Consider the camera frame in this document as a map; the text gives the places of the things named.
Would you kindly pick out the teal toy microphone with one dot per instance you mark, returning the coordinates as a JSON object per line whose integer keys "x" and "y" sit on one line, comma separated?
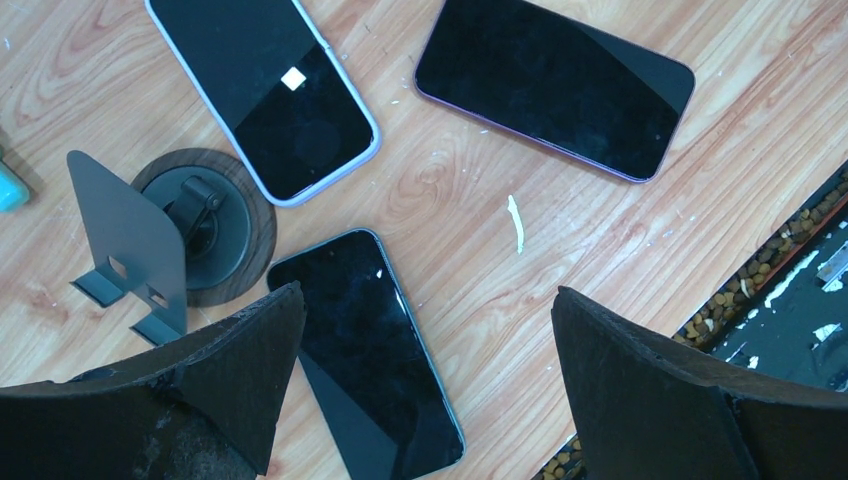
{"x": 14, "y": 192}

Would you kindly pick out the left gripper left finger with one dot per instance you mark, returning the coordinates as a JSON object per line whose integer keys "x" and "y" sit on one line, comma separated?
{"x": 205, "y": 406}

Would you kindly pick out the phone with lavender case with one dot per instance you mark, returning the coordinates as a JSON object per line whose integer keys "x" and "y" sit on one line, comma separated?
{"x": 276, "y": 88}

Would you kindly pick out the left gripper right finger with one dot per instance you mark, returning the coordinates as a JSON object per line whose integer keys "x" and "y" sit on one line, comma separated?
{"x": 648, "y": 407}

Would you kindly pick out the round black phone stand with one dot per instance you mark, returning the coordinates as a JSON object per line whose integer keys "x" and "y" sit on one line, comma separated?
{"x": 191, "y": 230}

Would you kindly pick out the phone with pink-edged black case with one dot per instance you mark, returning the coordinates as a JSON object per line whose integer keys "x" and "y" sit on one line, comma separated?
{"x": 556, "y": 81}

